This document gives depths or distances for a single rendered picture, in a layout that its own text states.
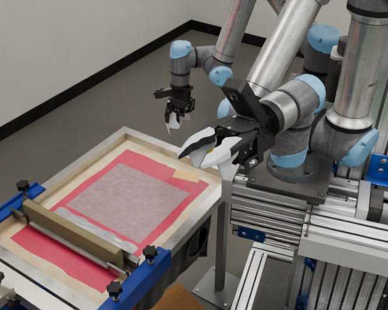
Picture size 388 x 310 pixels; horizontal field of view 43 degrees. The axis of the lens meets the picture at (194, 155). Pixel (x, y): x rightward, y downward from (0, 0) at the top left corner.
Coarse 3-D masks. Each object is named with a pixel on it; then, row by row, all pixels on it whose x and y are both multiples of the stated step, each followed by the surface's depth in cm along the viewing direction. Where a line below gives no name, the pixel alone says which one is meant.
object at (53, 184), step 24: (144, 144) 204; (168, 144) 200; (72, 168) 187; (216, 168) 187; (48, 192) 178; (216, 192) 176; (192, 216) 166; (168, 240) 157; (24, 264) 149; (48, 288) 142
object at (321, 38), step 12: (324, 24) 172; (312, 36) 167; (324, 36) 166; (336, 36) 166; (300, 48) 176; (312, 48) 168; (324, 48) 166; (312, 60) 170; (324, 60) 168; (324, 72) 171
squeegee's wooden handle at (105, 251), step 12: (24, 204) 161; (36, 204) 160; (36, 216) 160; (48, 216) 156; (48, 228) 159; (60, 228) 154; (72, 228) 152; (72, 240) 154; (84, 240) 150; (96, 240) 148; (96, 252) 149; (108, 252) 145; (120, 252) 145; (120, 264) 148
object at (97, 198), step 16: (128, 160) 197; (144, 160) 197; (96, 176) 189; (112, 176) 189; (128, 176) 189; (144, 176) 189; (80, 192) 181; (96, 192) 181; (112, 192) 181; (128, 192) 181; (80, 208) 174; (96, 208) 174; (112, 208) 174; (96, 224) 168; (16, 240) 162; (32, 240) 162; (48, 240) 162; (48, 256) 156
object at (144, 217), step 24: (168, 168) 193; (144, 192) 181; (168, 192) 181; (192, 192) 181; (120, 216) 171; (144, 216) 171; (168, 216) 171; (144, 240) 162; (72, 264) 154; (96, 264) 154; (96, 288) 146
